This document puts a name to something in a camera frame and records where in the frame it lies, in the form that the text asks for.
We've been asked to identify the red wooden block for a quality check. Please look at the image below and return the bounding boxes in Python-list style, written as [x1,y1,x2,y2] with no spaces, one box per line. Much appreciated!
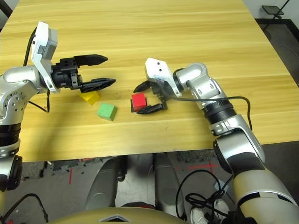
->
[131,93,148,112]

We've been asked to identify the wooden side table black legs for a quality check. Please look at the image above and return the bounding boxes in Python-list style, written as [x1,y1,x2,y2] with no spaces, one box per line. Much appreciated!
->
[0,0,14,19]

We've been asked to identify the yellow wooden block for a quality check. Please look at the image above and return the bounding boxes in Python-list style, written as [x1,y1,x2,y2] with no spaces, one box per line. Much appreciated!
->
[78,91,101,106]

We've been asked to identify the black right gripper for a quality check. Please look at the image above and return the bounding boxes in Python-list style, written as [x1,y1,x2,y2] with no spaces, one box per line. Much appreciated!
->
[133,78,169,115]

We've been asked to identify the white shoe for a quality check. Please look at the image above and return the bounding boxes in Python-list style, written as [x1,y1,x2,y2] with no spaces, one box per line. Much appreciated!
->
[214,198,231,215]
[190,207,208,224]

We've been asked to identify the black floor cable bundle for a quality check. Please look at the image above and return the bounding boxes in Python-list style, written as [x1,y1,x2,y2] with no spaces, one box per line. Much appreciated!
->
[175,169,236,224]

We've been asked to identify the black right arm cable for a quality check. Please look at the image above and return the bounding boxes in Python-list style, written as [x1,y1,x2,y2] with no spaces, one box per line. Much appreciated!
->
[163,93,254,131]

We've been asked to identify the green wooden block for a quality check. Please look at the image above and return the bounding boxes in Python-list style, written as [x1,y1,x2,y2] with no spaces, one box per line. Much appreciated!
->
[97,102,118,122]

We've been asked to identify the silver left robot leg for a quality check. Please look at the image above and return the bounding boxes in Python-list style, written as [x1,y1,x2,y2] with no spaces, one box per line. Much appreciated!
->
[85,158,128,210]

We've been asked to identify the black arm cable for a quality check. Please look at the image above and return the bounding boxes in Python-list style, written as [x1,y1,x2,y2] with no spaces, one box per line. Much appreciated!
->
[163,93,254,131]
[23,24,51,113]

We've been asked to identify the beige robot torso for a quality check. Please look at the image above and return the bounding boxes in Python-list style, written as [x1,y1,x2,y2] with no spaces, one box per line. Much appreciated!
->
[49,206,187,224]

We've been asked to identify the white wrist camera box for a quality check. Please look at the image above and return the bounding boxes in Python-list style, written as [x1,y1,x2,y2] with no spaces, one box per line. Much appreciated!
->
[29,21,59,94]
[144,57,183,98]

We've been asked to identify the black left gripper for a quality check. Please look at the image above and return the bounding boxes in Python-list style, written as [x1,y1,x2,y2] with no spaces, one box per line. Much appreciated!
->
[50,54,117,95]

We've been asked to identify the black folding chair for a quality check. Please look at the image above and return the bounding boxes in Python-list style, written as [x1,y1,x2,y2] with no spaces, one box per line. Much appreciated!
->
[261,0,292,21]

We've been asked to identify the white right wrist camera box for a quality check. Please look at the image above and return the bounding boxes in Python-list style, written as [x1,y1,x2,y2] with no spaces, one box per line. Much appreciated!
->
[144,57,183,98]

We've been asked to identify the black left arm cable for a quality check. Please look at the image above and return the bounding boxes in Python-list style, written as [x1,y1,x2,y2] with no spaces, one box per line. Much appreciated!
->
[23,24,51,113]

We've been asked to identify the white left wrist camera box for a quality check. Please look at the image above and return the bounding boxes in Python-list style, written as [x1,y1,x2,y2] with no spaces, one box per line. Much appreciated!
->
[29,21,59,94]

